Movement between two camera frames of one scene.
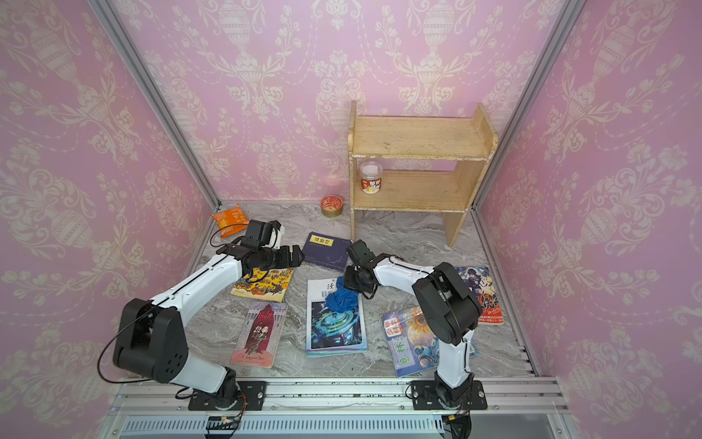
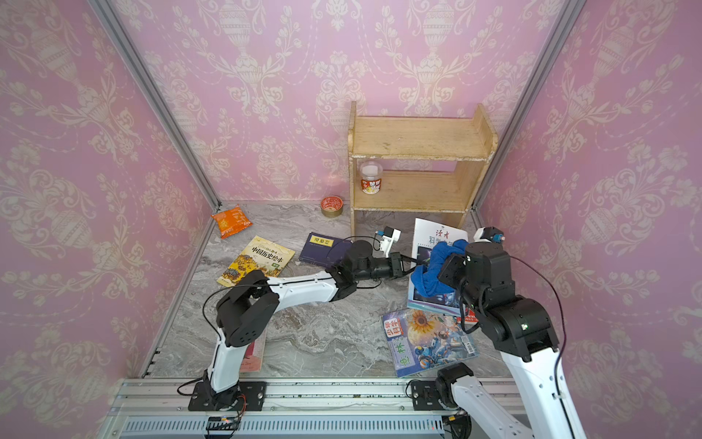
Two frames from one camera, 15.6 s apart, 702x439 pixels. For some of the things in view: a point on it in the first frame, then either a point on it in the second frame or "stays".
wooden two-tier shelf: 470,142 stays
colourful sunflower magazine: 412,344 stays
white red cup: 371,173 stays
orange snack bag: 231,221 stays
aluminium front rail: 339,408 stays
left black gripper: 287,261 -> 396,265
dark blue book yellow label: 327,251 stays
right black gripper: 347,281 -> 455,263
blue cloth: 343,299 -> 426,279
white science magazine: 329,331 -> 426,235
